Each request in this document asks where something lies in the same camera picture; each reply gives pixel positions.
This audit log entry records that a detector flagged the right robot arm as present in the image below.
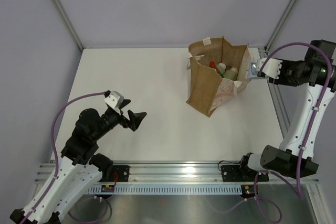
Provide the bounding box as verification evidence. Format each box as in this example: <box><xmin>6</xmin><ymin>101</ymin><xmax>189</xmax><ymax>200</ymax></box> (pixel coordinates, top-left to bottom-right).
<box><xmin>238</xmin><ymin>40</ymin><xmax>335</xmax><ymax>180</ymax></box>

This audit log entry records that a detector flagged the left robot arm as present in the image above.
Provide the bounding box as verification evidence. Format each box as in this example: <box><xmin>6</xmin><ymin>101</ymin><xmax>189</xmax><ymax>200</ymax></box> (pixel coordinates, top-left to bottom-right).
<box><xmin>10</xmin><ymin>94</ymin><xmax>147</xmax><ymax>223</ymax></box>

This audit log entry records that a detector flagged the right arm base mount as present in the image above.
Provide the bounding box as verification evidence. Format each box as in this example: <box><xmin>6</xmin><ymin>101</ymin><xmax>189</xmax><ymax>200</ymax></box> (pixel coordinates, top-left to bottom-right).
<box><xmin>220</xmin><ymin>165</ymin><xmax>257</xmax><ymax>182</ymax></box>

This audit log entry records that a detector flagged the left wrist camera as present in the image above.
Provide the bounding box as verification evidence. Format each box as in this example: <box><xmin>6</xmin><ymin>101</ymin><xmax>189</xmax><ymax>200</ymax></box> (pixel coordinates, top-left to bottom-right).
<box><xmin>104</xmin><ymin>91</ymin><xmax>124</xmax><ymax>110</ymax></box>

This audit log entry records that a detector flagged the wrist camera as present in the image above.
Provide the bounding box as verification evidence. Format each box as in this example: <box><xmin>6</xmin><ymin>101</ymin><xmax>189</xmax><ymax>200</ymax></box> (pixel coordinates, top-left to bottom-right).
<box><xmin>246</xmin><ymin>58</ymin><xmax>282</xmax><ymax>80</ymax></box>
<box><xmin>104</xmin><ymin>91</ymin><xmax>124</xmax><ymax>110</ymax></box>

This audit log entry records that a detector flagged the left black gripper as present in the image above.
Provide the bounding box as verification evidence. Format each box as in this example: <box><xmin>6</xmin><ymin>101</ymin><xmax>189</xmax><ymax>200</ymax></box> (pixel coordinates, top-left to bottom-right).
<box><xmin>92</xmin><ymin>100</ymin><xmax>146</xmax><ymax>142</ymax></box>

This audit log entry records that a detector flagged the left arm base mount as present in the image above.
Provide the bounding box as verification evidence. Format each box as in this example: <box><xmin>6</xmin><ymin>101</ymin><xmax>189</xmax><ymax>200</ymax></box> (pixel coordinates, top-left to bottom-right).
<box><xmin>99</xmin><ymin>165</ymin><xmax>130</xmax><ymax>183</ymax></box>

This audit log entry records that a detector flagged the green dish soap bottle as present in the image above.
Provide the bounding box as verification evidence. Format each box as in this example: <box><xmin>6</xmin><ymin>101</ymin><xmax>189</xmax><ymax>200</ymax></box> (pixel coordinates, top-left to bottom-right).
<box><xmin>209</xmin><ymin>61</ymin><xmax>222</xmax><ymax>75</ymax></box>

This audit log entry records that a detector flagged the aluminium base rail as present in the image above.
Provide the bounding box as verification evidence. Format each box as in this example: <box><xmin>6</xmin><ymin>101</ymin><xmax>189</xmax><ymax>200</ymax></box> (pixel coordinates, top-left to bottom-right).
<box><xmin>33</xmin><ymin>161</ymin><xmax>319</xmax><ymax>185</ymax></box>

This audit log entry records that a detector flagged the right side aluminium rail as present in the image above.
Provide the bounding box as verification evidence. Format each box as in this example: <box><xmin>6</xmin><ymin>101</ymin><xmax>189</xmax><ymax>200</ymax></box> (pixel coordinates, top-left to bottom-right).
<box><xmin>257</xmin><ymin>47</ymin><xmax>292</xmax><ymax>133</ymax></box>

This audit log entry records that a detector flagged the brown canvas bag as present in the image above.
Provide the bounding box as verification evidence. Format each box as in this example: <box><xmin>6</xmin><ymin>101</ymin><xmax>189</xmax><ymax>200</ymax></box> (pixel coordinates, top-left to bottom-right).
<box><xmin>186</xmin><ymin>37</ymin><xmax>251</xmax><ymax>117</ymax></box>

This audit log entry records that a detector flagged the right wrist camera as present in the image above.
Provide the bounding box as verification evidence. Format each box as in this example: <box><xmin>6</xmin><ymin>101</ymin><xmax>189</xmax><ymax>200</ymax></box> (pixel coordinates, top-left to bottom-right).
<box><xmin>246</xmin><ymin>58</ymin><xmax>282</xmax><ymax>80</ymax></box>

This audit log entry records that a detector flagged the left aluminium frame post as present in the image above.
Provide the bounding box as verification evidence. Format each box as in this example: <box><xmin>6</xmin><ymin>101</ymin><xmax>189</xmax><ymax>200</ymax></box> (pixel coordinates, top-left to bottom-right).
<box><xmin>51</xmin><ymin>0</ymin><xmax>85</xmax><ymax>52</ymax></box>

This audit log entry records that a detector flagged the white slotted cable duct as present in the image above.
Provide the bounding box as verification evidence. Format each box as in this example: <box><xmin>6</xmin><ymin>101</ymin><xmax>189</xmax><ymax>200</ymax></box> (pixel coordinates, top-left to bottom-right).
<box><xmin>87</xmin><ymin>185</ymin><xmax>243</xmax><ymax>195</ymax></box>

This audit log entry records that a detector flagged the aluminium frame post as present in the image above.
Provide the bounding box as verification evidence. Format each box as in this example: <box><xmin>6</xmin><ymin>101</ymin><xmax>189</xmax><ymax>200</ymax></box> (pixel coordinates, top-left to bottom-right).
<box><xmin>51</xmin><ymin>0</ymin><xmax>85</xmax><ymax>52</ymax></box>
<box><xmin>264</xmin><ymin>0</ymin><xmax>299</xmax><ymax>52</ymax></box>

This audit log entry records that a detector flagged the right aluminium frame post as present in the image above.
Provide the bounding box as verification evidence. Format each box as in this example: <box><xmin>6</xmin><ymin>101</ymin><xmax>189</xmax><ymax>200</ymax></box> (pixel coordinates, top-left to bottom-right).
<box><xmin>264</xmin><ymin>0</ymin><xmax>299</xmax><ymax>52</ymax></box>

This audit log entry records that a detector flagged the green bottle white cap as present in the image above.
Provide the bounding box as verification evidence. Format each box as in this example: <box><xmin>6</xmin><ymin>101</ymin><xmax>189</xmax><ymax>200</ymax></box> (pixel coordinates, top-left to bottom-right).
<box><xmin>216</xmin><ymin>62</ymin><xmax>226</xmax><ymax>76</ymax></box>
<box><xmin>223</xmin><ymin>67</ymin><xmax>238</xmax><ymax>81</ymax></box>

